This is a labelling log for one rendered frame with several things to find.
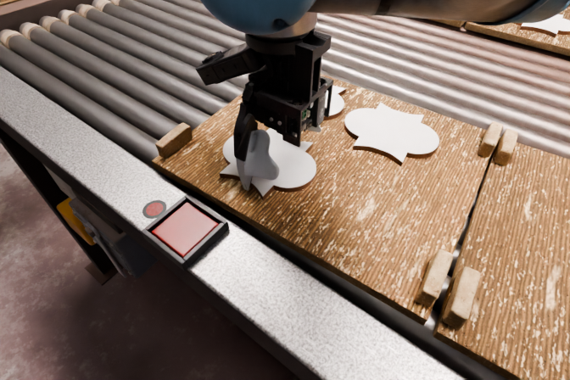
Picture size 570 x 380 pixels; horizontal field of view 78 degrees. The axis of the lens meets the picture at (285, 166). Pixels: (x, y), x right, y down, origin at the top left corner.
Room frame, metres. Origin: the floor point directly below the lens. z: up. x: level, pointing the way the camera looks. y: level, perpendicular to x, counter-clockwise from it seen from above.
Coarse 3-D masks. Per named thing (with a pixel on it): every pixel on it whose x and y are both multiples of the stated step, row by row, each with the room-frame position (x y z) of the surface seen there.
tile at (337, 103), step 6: (336, 90) 0.54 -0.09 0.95; (342, 90) 0.54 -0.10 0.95; (336, 96) 0.52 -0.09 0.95; (336, 102) 0.50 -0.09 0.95; (342, 102) 0.50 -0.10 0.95; (330, 108) 0.48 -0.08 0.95; (336, 108) 0.48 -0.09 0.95; (342, 108) 0.48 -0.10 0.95; (330, 114) 0.47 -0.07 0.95; (336, 114) 0.47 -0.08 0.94
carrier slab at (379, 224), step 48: (240, 96) 0.53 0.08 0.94; (384, 96) 0.53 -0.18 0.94; (192, 144) 0.40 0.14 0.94; (336, 144) 0.40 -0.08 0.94; (480, 144) 0.40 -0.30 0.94; (240, 192) 0.31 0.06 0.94; (336, 192) 0.31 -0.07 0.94; (384, 192) 0.31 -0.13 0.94; (432, 192) 0.31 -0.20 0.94; (288, 240) 0.23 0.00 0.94; (336, 240) 0.23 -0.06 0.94; (384, 240) 0.23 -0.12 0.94; (432, 240) 0.23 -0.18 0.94; (384, 288) 0.17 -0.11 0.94
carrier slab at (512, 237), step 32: (512, 160) 0.37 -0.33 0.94; (544, 160) 0.37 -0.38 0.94; (480, 192) 0.31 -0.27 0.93; (512, 192) 0.31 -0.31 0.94; (544, 192) 0.31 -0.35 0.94; (480, 224) 0.25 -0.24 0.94; (512, 224) 0.25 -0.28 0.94; (544, 224) 0.25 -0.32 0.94; (480, 256) 0.21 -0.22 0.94; (512, 256) 0.21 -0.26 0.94; (544, 256) 0.21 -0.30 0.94; (448, 288) 0.18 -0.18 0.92; (480, 288) 0.17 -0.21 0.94; (512, 288) 0.17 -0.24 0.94; (544, 288) 0.17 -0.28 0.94; (480, 320) 0.14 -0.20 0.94; (512, 320) 0.14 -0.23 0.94; (544, 320) 0.14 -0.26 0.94; (480, 352) 0.11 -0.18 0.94; (512, 352) 0.11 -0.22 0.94; (544, 352) 0.11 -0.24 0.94
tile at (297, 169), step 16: (224, 144) 0.39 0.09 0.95; (272, 144) 0.39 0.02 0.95; (288, 144) 0.39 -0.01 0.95; (304, 144) 0.39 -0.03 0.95; (288, 160) 0.36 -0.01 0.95; (304, 160) 0.36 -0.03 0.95; (224, 176) 0.33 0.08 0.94; (288, 176) 0.33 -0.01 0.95; (304, 176) 0.33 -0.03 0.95; (288, 192) 0.31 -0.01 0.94
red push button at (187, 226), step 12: (180, 216) 0.27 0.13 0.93; (192, 216) 0.27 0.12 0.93; (204, 216) 0.27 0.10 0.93; (156, 228) 0.25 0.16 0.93; (168, 228) 0.25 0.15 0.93; (180, 228) 0.25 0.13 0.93; (192, 228) 0.25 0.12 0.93; (204, 228) 0.25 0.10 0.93; (168, 240) 0.24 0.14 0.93; (180, 240) 0.24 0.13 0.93; (192, 240) 0.24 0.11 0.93; (180, 252) 0.22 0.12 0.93
